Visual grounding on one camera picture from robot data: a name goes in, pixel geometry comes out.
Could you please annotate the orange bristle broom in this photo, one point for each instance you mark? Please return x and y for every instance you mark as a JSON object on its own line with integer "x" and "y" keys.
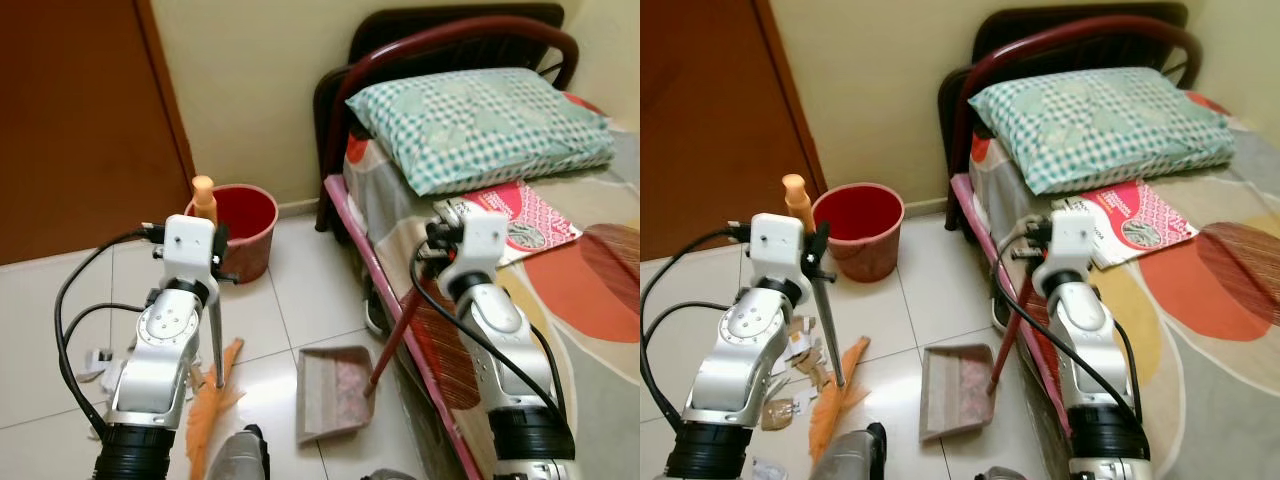
{"x": 210, "y": 410}
{"x": 835, "y": 400}

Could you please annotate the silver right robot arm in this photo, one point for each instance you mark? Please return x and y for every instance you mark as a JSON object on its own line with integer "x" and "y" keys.
{"x": 1085, "y": 330}
{"x": 500, "y": 330}

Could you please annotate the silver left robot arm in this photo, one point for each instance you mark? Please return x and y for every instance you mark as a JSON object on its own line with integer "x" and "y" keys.
{"x": 745, "y": 340}
{"x": 160, "y": 340}

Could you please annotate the red plastic bucket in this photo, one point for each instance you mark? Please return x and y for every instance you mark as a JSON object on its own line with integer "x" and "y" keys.
{"x": 860, "y": 215}
{"x": 250, "y": 215}

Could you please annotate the black white sandal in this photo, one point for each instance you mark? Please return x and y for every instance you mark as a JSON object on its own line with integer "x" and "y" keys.
{"x": 1001, "y": 313}
{"x": 374, "y": 318}

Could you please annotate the brown cardboard scraps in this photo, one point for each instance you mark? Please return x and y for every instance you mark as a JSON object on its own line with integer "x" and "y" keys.
{"x": 800, "y": 345}

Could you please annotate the pink white magazine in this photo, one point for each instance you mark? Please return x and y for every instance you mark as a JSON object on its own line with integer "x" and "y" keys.
{"x": 535, "y": 215}
{"x": 1145, "y": 215}

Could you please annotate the green checked pillow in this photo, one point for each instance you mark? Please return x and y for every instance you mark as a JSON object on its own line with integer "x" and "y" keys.
{"x": 480, "y": 125}
{"x": 1100, "y": 125}

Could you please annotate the brown paper piece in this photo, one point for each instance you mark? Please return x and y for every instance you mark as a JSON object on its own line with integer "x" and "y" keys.
{"x": 780, "y": 413}

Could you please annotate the brown wooden door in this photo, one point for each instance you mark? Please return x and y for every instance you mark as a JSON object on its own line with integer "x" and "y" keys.
{"x": 715, "y": 110}
{"x": 80, "y": 120}

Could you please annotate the patterned bed sheet mattress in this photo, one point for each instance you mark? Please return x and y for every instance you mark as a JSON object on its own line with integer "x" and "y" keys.
{"x": 1220, "y": 350}
{"x": 590, "y": 350}

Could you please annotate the dark red metal headboard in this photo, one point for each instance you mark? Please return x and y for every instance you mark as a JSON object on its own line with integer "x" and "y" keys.
{"x": 1070, "y": 30}
{"x": 440, "y": 30}

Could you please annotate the small white paper scrap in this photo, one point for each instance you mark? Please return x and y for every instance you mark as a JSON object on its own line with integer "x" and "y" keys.
{"x": 768, "y": 470}

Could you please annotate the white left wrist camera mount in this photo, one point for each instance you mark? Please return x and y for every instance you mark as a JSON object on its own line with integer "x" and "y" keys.
{"x": 778, "y": 245}
{"x": 190, "y": 245}

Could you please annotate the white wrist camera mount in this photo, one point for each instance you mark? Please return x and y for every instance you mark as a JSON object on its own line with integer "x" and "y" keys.
{"x": 484, "y": 245}
{"x": 1070, "y": 250}
{"x": 778, "y": 245}
{"x": 190, "y": 245}

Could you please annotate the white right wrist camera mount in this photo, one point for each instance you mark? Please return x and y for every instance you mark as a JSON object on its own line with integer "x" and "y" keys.
{"x": 484, "y": 245}
{"x": 1070, "y": 250}

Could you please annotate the pink bed side rail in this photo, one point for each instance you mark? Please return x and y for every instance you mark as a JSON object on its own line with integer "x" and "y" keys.
{"x": 972, "y": 215}
{"x": 352, "y": 225}

